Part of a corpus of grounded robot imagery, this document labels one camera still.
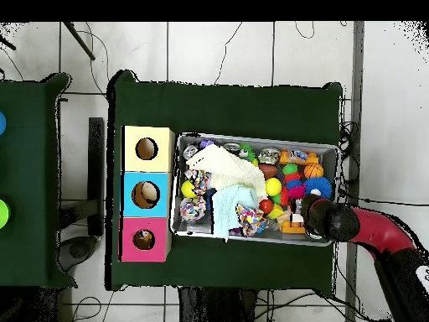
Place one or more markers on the cream knitted cloth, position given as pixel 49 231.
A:
pixel 231 169

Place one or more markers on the mint green knitted cloth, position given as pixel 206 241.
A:
pixel 226 209

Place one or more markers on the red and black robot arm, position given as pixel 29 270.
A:
pixel 375 228

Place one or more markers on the shallow clear mesh bin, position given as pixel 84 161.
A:
pixel 201 231

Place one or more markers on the wooden box with three holes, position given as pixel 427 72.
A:
pixel 146 194

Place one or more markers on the yellow smiley ball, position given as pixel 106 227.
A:
pixel 188 190

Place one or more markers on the plain yellow ball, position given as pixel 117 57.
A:
pixel 273 186

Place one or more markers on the dark green table cloth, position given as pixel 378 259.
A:
pixel 221 107

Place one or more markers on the pink spiky ball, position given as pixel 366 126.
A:
pixel 296 192

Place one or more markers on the orange toy basketball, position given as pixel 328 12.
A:
pixel 313 170

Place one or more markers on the blue spiky ball with eyes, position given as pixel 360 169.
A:
pixel 320 186

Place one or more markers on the green side table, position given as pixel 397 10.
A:
pixel 30 181

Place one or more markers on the black tripod leg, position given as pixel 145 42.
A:
pixel 79 40

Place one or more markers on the green disc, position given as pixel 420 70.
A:
pixel 2 213

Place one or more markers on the blue disc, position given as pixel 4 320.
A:
pixel 1 123

